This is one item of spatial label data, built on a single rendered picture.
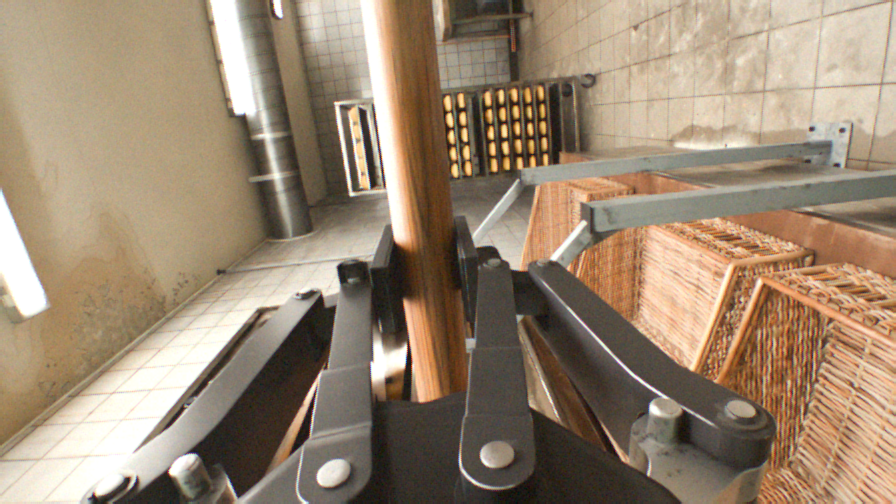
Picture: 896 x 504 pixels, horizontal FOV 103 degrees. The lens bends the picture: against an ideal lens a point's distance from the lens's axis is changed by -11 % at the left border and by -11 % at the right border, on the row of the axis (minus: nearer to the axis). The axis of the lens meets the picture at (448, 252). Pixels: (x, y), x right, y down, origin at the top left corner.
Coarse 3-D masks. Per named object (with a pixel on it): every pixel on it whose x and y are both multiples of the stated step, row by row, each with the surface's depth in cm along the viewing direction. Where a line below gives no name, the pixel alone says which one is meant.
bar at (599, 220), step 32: (832, 128) 106; (608, 160) 107; (640, 160) 106; (672, 160) 106; (704, 160) 106; (736, 160) 107; (832, 160) 107; (512, 192) 108; (704, 192) 61; (736, 192) 60; (768, 192) 60; (800, 192) 60; (832, 192) 61; (864, 192) 61; (608, 224) 60; (640, 224) 61
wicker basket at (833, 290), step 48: (768, 288) 54; (816, 288) 49; (864, 288) 47; (768, 336) 57; (816, 336) 58; (864, 336) 39; (720, 384) 59; (768, 384) 60; (816, 384) 60; (864, 384) 52; (816, 432) 61; (864, 432) 53; (768, 480) 66; (816, 480) 62; (864, 480) 53
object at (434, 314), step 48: (384, 0) 15; (384, 48) 16; (432, 48) 16; (384, 96) 16; (432, 96) 17; (384, 144) 17; (432, 144) 17; (432, 192) 18; (432, 240) 18; (432, 288) 19; (432, 336) 20; (432, 384) 21
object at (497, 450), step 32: (480, 288) 14; (512, 288) 13; (480, 320) 12; (512, 320) 11; (480, 352) 9; (512, 352) 9; (480, 384) 8; (512, 384) 8; (480, 416) 7; (512, 416) 7; (480, 448) 6; (512, 448) 6; (480, 480) 6; (512, 480) 6
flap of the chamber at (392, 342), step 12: (384, 336) 125; (396, 336) 140; (384, 348) 121; (396, 348) 134; (384, 360) 117; (396, 360) 129; (384, 372) 113; (396, 372) 125; (396, 384) 120; (396, 396) 116
